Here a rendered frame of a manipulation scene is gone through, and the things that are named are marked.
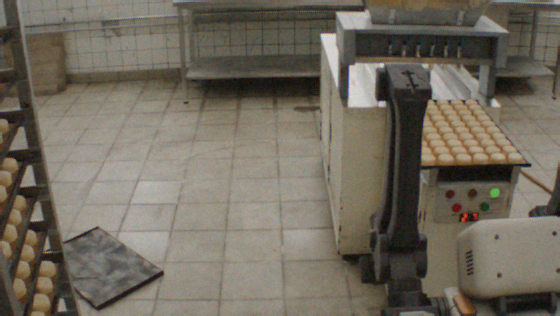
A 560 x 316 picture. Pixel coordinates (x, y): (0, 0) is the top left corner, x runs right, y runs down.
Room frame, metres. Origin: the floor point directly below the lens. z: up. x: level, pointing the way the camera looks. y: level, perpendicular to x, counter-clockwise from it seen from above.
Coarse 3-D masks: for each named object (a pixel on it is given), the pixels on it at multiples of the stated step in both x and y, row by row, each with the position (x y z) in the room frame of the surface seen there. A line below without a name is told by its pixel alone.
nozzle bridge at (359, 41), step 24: (336, 24) 2.67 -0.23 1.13; (360, 24) 2.46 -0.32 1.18; (384, 24) 2.46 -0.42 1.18; (408, 24) 2.47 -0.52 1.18; (480, 24) 2.52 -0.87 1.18; (360, 48) 2.46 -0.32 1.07; (384, 48) 2.46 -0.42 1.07; (408, 48) 2.47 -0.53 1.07; (456, 48) 2.47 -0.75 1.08; (480, 48) 2.47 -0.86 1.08; (504, 48) 2.39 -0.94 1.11; (480, 72) 2.60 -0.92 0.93
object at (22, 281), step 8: (32, 232) 1.06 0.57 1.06; (40, 232) 1.09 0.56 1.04; (32, 240) 1.03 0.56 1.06; (24, 248) 0.99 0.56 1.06; (32, 248) 1.02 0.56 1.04; (24, 256) 0.97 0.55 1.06; (32, 256) 0.98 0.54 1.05; (24, 264) 0.94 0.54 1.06; (32, 264) 0.96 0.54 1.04; (16, 272) 0.91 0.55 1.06; (24, 272) 0.91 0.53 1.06; (16, 280) 0.88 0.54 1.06; (24, 280) 0.91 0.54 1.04; (16, 288) 0.85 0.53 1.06; (24, 288) 0.87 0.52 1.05; (16, 296) 0.84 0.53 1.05; (24, 296) 0.86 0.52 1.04
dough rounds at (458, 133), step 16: (432, 112) 2.10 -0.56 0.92; (448, 112) 2.10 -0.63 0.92; (464, 112) 2.10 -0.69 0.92; (480, 112) 2.10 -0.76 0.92; (432, 128) 1.94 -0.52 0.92; (448, 128) 1.94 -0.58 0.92; (464, 128) 1.94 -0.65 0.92; (480, 128) 1.94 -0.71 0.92; (496, 128) 1.94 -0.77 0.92; (432, 144) 1.81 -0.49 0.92; (448, 144) 1.82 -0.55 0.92; (464, 144) 1.82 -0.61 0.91; (480, 144) 1.84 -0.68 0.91; (496, 144) 1.83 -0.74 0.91; (432, 160) 1.69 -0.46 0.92; (448, 160) 1.69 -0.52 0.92; (464, 160) 1.69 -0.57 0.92; (480, 160) 1.69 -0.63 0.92; (496, 160) 1.69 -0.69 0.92; (512, 160) 1.69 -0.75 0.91
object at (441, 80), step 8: (424, 64) 2.95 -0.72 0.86; (432, 72) 2.77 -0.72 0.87; (440, 72) 2.68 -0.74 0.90; (440, 80) 2.62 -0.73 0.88; (448, 80) 2.56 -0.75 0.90; (440, 88) 2.61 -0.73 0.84; (448, 88) 2.48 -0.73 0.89; (448, 96) 2.47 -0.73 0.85; (456, 96) 2.35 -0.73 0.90; (504, 168) 1.73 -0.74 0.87; (512, 168) 1.66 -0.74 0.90; (520, 168) 1.66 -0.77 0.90; (512, 176) 1.66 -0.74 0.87; (512, 184) 1.66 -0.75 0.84
